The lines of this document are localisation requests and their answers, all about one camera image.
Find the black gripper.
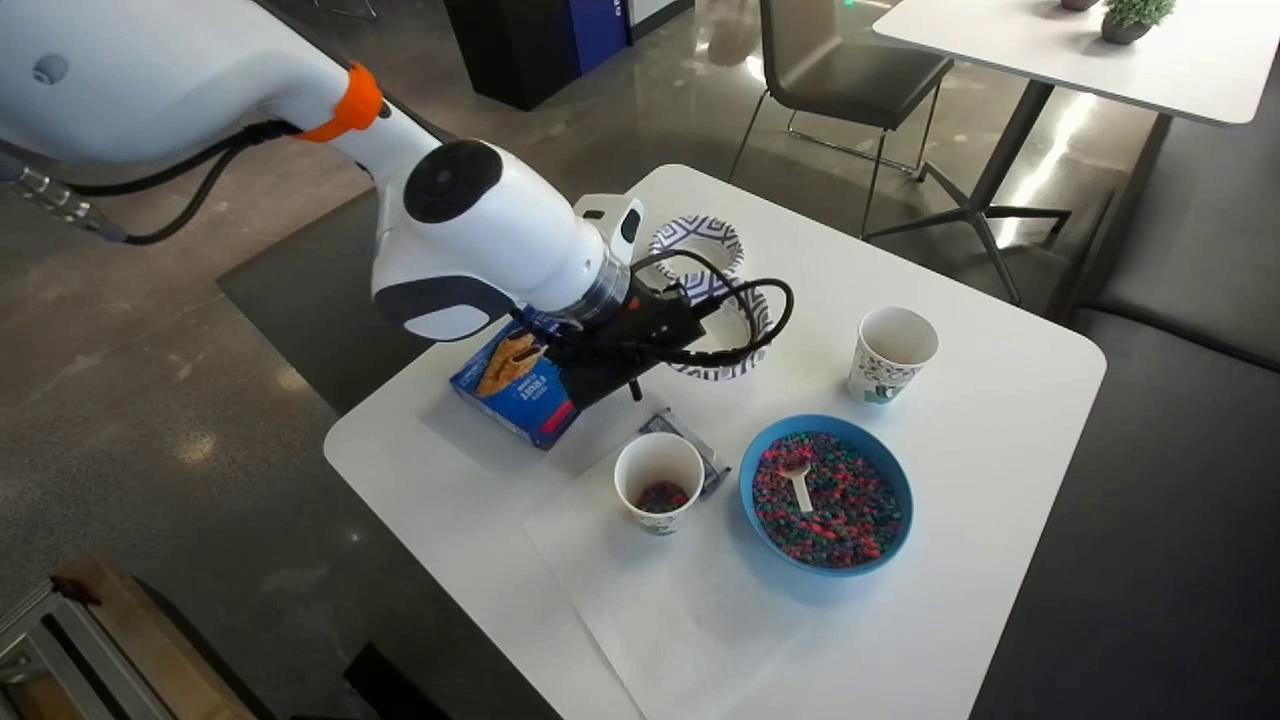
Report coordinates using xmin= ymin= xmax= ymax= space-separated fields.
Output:
xmin=531 ymin=284 xmax=714 ymax=409

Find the small colourful cereal pile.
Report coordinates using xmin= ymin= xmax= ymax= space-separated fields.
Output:
xmin=636 ymin=475 xmax=698 ymax=517

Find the plain white paper cup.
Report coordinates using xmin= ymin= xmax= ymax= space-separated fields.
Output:
xmin=611 ymin=429 xmax=707 ymax=541

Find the blue plastic bowl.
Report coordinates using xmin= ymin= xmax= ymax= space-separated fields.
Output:
xmin=736 ymin=412 xmax=921 ymax=582

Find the coffee print paper cup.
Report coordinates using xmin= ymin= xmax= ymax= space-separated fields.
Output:
xmin=840 ymin=305 xmax=944 ymax=409

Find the large colourful cereal pile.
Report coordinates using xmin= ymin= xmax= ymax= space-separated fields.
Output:
xmin=751 ymin=432 xmax=901 ymax=573

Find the blue cracker box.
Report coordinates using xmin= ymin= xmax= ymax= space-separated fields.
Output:
xmin=450 ymin=317 xmax=593 ymax=453

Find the small dark packet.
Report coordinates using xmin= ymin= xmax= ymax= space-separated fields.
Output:
xmin=636 ymin=409 xmax=736 ymax=503

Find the white plastic scoop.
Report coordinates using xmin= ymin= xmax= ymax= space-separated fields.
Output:
xmin=776 ymin=465 xmax=819 ymax=517

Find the dark floor mat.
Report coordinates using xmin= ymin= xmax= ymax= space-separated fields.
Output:
xmin=218 ymin=183 xmax=455 ymax=416

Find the black and blue cabinet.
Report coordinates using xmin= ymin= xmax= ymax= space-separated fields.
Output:
xmin=442 ymin=0 xmax=698 ymax=112

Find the white paper sheet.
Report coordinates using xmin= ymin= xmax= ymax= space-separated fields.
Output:
xmin=522 ymin=493 xmax=858 ymax=720

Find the grey chair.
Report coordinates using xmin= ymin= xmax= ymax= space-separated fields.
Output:
xmin=728 ymin=0 xmax=955 ymax=235

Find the black table base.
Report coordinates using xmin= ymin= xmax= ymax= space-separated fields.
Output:
xmin=341 ymin=643 xmax=452 ymax=720

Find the wooden crate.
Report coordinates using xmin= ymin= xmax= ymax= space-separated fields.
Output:
xmin=0 ymin=554 xmax=257 ymax=720

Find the dark grey bench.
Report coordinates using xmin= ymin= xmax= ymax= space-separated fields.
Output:
xmin=976 ymin=112 xmax=1280 ymax=720

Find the green potted plant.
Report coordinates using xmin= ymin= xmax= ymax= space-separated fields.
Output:
xmin=1098 ymin=0 xmax=1179 ymax=54

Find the white side table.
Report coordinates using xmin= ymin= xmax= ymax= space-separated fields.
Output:
xmin=873 ymin=0 xmax=1280 ymax=326

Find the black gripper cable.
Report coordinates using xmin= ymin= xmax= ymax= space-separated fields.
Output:
xmin=622 ymin=245 xmax=801 ymax=371

